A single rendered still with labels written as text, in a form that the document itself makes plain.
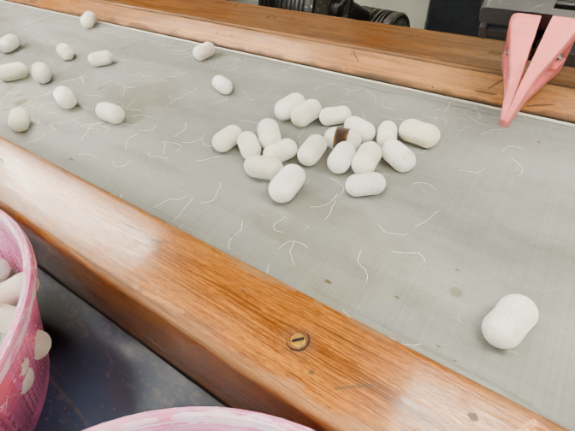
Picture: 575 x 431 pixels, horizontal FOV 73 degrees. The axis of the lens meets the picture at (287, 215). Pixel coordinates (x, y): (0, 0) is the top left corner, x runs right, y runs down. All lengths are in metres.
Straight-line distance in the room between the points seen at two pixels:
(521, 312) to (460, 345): 0.04
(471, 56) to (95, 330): 0.45
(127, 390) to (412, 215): 0.24
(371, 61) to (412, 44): 0.05
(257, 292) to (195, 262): 0.05
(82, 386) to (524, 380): 0.28
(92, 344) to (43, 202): 0.11
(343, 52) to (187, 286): 0.36
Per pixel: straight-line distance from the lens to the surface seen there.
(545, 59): 0.37
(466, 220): 0.31
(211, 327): 0.21
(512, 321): 0.24
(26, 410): 0.31
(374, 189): 0.30
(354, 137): 0.35
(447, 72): 0.47
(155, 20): 0.71
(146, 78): 0.55
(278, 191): 0.29
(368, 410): 0.19
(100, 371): 0.33
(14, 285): 0.32
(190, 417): 0.19
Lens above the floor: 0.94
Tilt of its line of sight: 44 degrees down
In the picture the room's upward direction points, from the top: 5 degrees counter-clockwise
